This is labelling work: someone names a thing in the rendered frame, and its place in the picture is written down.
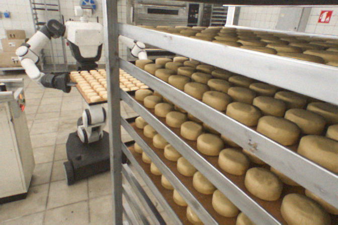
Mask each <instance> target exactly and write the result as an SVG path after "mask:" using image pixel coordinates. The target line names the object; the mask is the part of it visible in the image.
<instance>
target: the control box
mask: <svg viewBox="0 0 338 225"><path fill-rule="evenodd" d="M23 91H24V89H23V88H18V89H17V91H16V92H15V93H14V97H15V100H14V101H10V103H11V105H12V110H13V114H14V118H19V117H20V115H21V114H22V112H23V110H24V108H25V106H26V101H25V102H23V99H25V94H24V95H23ZM20 94H21V96H22V98H20ZM18 99H19V103H18ZM25 100H26V99H25ZM20 104H22V105H23V106H24V107H22V108H23V109H22V108H20Z"/></svg>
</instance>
